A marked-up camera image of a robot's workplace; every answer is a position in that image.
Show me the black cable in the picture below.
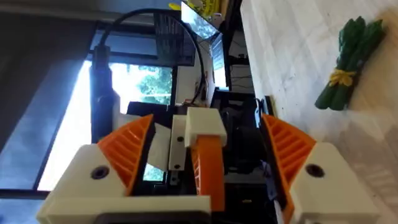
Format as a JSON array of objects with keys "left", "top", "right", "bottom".
[{"left": 93, "top": 8, "right": 208, "bottom": 105}]

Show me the yellow object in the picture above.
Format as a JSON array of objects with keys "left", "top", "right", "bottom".
[{"left": 169, "top": 0, "right": 222, "bottom": 18}]

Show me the green toy asparagus bundle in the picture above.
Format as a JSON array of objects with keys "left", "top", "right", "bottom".
[{"left": 314, "top": 16, "right": 387, "bottom": 111}]

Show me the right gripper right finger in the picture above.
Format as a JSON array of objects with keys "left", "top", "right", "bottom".
[{"left": 260, "top": 113, "right": 381, "bottom": 224}]

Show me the black mesh panel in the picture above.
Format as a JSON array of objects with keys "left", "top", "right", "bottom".
[{"left": 153, "top": 11, "right": 197, "bottom": 67}]

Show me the computer monitor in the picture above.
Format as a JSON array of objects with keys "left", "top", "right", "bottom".
[{"left": 180, "top": 1, "right": 231, "bottom": 91}]

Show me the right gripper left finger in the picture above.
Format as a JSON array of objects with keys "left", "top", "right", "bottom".
[{"left": 46, "top": 113, "right": 156, "bottom": 200}]

